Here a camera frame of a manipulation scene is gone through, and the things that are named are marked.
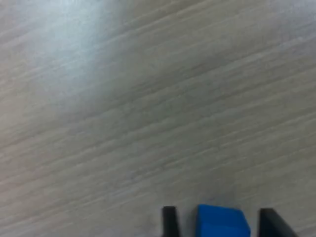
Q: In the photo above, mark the blue cube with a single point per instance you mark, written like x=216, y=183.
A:
x=219, y=222

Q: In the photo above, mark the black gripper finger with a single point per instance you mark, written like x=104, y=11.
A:
x=170, y=222
x=271, y=225

